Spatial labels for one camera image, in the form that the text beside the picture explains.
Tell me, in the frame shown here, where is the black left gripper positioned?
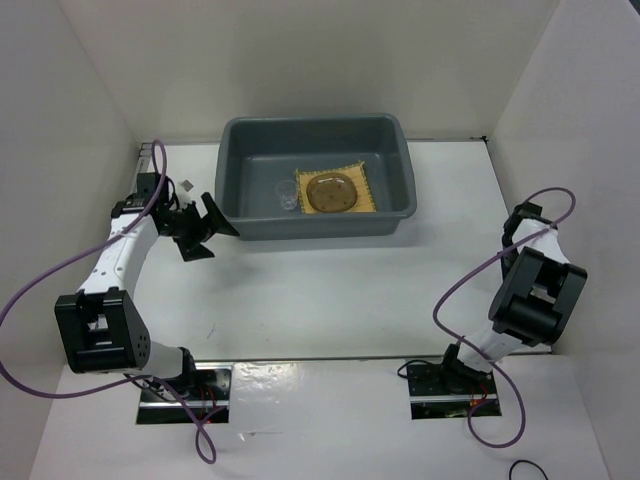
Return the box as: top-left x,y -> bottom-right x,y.
160,192 -> 238,261

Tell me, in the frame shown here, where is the clear plastic cup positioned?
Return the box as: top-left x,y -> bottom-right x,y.
275,180 -> 299,212

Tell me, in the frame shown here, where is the clear glass plate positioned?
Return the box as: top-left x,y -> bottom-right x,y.
305,173 -> 360,215

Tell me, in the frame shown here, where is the yellow woven bamboo mat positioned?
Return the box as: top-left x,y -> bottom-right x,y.
295,160 -> 377,214

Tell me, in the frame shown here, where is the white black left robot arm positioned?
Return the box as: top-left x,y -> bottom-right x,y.
54,173 -> 238,400

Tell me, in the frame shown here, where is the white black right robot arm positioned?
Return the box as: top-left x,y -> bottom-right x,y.
438,201 -> 588,393

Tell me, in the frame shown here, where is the grey plastic bin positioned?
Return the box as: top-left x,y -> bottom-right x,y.
214,113 -> 417,241

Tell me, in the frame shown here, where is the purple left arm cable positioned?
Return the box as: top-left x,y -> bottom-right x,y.
0,138 -> 219,465

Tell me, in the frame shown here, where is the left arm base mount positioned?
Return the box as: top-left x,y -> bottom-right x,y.
136,362 -> 233,425

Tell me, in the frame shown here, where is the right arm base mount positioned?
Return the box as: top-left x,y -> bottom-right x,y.
396,359 -> 502,420

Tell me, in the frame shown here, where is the black cable loop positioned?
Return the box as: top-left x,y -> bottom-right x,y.
509,459 -> 550,480

